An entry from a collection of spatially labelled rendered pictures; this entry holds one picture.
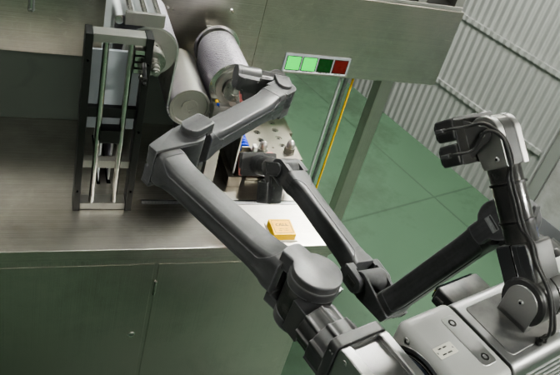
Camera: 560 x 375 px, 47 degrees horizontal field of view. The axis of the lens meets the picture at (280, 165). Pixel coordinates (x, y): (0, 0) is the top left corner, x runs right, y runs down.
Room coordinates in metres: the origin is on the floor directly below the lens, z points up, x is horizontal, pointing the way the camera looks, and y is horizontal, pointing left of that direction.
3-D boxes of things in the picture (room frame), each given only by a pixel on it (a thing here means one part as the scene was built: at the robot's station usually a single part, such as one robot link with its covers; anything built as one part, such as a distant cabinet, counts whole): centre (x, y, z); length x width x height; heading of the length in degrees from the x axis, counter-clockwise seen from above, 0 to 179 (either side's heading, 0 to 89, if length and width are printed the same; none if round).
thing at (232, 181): (1.79, 0.19, 0.92); 0.28 x 0.04 x 0.04; 26
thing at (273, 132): (1.87, 0.09, 1.00); 0.40 x 0.16 x 0.06; 26
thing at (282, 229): (1.51, -0.06, 0.91); 0.07 x 0.07 x 0.02; 26
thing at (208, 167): (1.60, 0.20, 1.05); 0.06 x 0.05 x 0.31; 26
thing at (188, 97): (1.71, 0.35, 1.17); 0.26 x 0.12 x 0.12; 26
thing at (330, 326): (0.63, -0.14, 1.45); 0.09 x 0.08 x 0.12; 133
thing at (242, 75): (1.37, 0.10, 1.42); 0.12 x 0.12 x 0.09; 22
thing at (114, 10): (1.65, 0.56, 1.17); 0.34 x 0.05 x 0.54; 26
